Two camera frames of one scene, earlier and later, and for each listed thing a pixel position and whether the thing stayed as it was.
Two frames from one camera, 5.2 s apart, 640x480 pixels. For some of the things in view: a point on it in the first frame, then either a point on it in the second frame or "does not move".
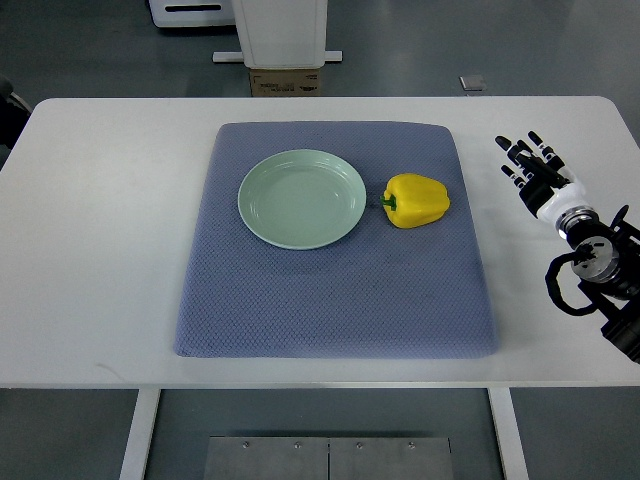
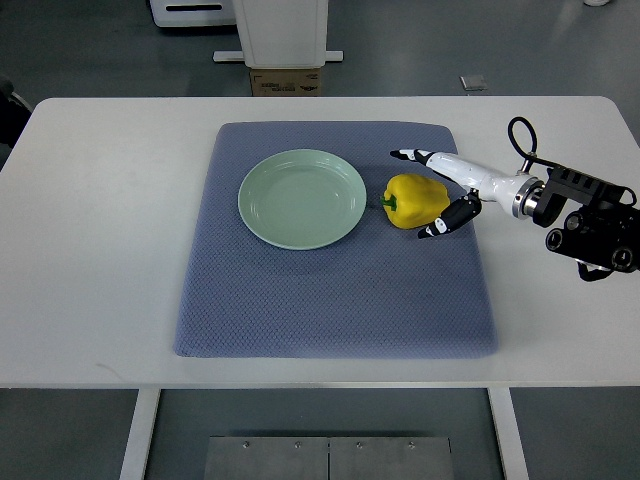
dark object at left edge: (14, 113) does not move
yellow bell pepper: (413, 201) does not move
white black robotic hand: (546, 184) -> (519, 195)
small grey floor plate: (473, 83) does not move
